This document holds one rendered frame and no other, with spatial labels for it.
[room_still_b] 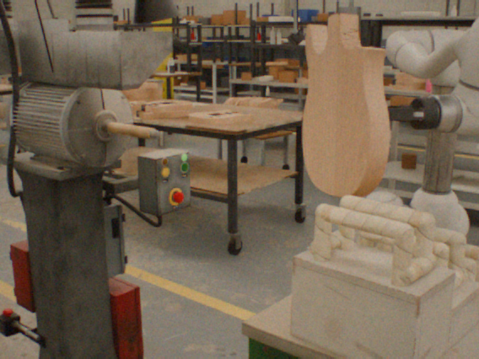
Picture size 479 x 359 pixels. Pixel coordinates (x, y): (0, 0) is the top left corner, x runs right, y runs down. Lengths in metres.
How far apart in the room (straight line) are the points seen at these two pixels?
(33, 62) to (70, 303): 0.80
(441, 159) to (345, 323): 1.06
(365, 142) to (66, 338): 1.31
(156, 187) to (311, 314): 0.94
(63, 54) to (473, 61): 1.04
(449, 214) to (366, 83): 1.01
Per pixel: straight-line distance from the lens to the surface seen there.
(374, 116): 1.16
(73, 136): 1.74
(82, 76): 1.59
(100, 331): 2.18
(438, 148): 2.05
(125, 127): 1.70
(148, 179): 1.97
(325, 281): 1.11
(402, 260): 1.02
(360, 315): 1.09
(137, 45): 1.49
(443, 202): 2.08
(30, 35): 1.95
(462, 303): 1.21
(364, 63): 1.18
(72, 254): 2.01
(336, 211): 1.07
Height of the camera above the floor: 1.52
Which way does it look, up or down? 14 degrees down
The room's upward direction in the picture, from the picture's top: straight up
